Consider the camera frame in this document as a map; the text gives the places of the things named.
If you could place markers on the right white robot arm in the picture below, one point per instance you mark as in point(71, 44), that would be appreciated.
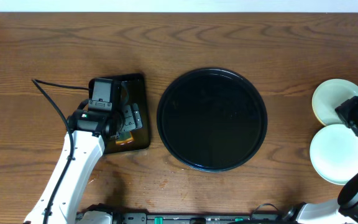
point(345, 208)

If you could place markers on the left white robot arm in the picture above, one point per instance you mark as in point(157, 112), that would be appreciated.
point(92, 134)

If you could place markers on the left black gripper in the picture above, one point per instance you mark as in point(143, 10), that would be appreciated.
point(130, 117)

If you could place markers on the light green plate top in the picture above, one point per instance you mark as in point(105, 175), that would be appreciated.
point(334, 154)

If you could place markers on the light green plate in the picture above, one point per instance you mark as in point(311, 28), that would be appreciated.
point(334, 154)
point(328, 96)

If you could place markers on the yellow plate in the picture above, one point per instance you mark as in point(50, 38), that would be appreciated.
point(315, 116)

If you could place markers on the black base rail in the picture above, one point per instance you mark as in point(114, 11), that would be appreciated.
point(143, 218)

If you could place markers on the black round tray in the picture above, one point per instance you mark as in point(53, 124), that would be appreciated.
point(212, 119)

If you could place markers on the black rectangular tray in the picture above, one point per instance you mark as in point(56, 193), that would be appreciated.
point(132, 91)

